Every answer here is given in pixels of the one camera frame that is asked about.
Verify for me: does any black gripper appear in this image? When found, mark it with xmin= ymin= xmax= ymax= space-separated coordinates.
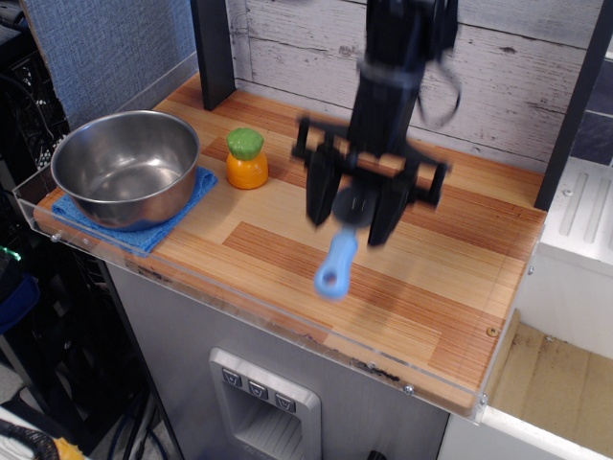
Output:
xmin=290 ymin=80 xmax=454 ymax=248

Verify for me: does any blue handled grey spoon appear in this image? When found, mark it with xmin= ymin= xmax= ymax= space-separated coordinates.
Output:
xmin=314 ymin=185 xmax=376 ymax=300

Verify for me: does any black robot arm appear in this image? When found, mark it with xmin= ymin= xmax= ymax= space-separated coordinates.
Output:
xmin=292 ymin=1 xmax=458 ymax=246

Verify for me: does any orange toy carrot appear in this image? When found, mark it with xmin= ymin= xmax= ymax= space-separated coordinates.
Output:
xmin=226 ymin=127 xmax=269 ymax=190

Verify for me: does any clear acrylic edge guard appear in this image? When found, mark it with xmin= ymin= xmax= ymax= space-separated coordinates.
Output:
xmin=15 ymin=157 xmax=544 ymax=419

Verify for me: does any blue cloth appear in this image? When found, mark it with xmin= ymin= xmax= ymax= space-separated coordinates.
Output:
xmin=52 ymin=167 xmax=218 ymax=254

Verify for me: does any stainless steel bowl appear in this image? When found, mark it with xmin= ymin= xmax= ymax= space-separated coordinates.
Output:
xmin=51 ymin=110 xmax=200 ymax=231

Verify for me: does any grey toy fridge cabinet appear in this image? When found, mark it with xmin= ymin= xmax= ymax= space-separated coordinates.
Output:
xmin=110 ymin=267 xmax=448 ymax=459

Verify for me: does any silver dispenser panel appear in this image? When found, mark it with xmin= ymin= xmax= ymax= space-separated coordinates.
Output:
xmin=209 ymin=348 xmax=323 ymax=459

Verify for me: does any blue fabric panel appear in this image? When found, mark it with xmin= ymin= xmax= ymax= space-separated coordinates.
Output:
xmin=21 ymin=0 xmax=197 ymax=128

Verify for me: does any white toy sink unit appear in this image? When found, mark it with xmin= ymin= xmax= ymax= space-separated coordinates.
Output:
xmin=440 ymin=158 xmax=612 ymax=459

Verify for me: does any yellow object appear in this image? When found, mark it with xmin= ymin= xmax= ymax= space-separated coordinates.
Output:
xmin=54 ymin=438 xmax=88 ymax=460

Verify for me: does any black cable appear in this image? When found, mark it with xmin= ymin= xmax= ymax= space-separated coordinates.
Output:
xmin=416 ymin=42 xmax=465 ymax=129

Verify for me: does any black right post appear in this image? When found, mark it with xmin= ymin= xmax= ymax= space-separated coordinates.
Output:
xmin=534 ymin=0 xmax=612 ymax=211

